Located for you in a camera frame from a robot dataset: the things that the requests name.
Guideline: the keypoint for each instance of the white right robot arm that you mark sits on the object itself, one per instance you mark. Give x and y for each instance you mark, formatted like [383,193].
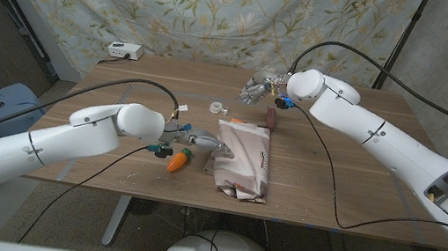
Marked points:
[382,136]

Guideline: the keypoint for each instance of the white power box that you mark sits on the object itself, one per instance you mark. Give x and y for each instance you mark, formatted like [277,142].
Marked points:
[125,50]

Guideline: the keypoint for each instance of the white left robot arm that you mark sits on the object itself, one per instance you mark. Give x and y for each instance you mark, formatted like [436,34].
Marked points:
[47,148]

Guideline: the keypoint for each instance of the white tape roll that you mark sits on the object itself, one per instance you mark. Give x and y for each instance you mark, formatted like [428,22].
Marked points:
[216,107]

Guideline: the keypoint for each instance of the floral light blue backdrop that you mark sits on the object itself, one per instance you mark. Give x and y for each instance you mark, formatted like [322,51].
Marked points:
[180,3]

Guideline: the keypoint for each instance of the blue plastic storage bin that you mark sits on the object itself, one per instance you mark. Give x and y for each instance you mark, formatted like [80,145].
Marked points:
[19,95]

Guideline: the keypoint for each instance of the black backdrop stand pole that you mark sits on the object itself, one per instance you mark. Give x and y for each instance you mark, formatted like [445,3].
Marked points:
[401,41]

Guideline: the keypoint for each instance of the orange toy carrot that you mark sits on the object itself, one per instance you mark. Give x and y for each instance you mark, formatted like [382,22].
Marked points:
[176,163]

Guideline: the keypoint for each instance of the beige orange printed cloth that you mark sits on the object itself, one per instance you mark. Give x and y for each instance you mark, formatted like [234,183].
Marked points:
[241,159]

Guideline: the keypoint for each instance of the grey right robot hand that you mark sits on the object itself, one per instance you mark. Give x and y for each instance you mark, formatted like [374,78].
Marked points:
[263,84]

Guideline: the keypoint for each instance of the red swiss knife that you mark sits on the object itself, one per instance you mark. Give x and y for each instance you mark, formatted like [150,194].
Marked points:
[270,119]

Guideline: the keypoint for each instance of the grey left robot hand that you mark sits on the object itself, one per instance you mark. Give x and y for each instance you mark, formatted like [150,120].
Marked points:
[204,140]

